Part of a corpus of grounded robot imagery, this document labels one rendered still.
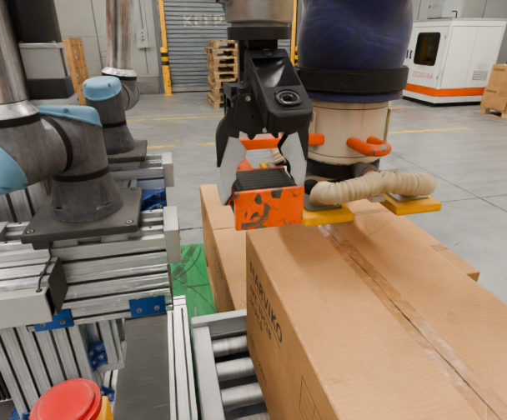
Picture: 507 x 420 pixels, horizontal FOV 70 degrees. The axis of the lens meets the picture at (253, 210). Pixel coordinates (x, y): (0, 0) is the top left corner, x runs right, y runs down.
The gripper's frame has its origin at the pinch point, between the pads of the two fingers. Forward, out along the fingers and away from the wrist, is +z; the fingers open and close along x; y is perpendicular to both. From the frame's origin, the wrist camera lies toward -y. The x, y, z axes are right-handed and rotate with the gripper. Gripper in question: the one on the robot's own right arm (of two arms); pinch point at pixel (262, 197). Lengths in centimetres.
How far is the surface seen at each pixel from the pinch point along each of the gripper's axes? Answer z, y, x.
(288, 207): -0.1, -4.1, -2.2
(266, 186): -2.7, -2.7, 0.2
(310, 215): 10.8, 14.0, -12.9
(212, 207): 66, 140, -8
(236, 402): 67, 21, 1
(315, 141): 0.0, 24.7, -17.4
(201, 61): 39, 999, -95
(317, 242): 25.5, 27.3, -20.7
